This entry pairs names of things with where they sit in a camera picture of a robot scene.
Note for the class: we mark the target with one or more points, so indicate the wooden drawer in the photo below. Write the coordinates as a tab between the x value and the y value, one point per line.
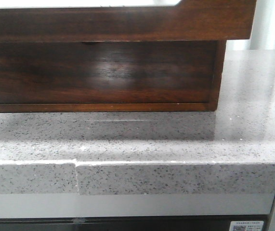
189	20

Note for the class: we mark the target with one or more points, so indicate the white drawer handle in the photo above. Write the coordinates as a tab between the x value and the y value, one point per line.
27	4

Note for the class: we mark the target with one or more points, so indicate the dark wooden drawer cabinet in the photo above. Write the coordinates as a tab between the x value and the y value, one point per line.
111	76

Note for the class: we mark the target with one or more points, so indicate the black appliance under counter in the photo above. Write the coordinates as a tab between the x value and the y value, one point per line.
147	223

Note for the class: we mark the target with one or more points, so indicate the white label sticker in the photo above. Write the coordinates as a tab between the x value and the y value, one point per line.
246	225

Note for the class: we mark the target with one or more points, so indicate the white pleated curtain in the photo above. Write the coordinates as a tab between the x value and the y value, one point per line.
263	29

